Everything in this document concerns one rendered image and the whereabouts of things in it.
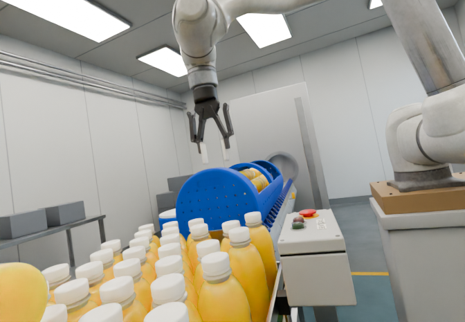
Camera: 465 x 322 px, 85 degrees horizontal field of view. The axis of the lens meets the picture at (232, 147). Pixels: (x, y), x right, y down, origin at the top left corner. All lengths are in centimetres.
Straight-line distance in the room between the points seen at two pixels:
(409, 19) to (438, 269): 69
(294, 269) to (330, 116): 548
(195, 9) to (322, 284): 58
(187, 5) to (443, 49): 64
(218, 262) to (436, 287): 76
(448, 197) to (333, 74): 521
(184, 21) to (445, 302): 103
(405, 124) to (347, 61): 515
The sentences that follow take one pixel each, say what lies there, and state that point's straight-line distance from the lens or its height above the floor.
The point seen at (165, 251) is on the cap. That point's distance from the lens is 47.
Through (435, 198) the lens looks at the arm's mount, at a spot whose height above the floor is 104.
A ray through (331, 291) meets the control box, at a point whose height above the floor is 102.
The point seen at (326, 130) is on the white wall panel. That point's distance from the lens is 583.
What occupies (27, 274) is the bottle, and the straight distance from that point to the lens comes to 31.
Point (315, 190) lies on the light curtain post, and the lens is 220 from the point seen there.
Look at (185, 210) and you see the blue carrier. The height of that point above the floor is 111.
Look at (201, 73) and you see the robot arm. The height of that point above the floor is 151.
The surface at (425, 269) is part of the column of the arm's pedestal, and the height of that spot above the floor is 84.
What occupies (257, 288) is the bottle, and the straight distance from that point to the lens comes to 50.
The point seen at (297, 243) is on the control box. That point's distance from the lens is 43.
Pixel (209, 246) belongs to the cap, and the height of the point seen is 111.
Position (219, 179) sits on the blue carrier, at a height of 120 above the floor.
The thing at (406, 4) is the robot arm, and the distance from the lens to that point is 87.
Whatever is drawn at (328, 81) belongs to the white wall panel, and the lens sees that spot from 598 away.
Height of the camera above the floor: 123
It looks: 4 degrees up
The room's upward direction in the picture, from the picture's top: 10 degrees counter-clockwise
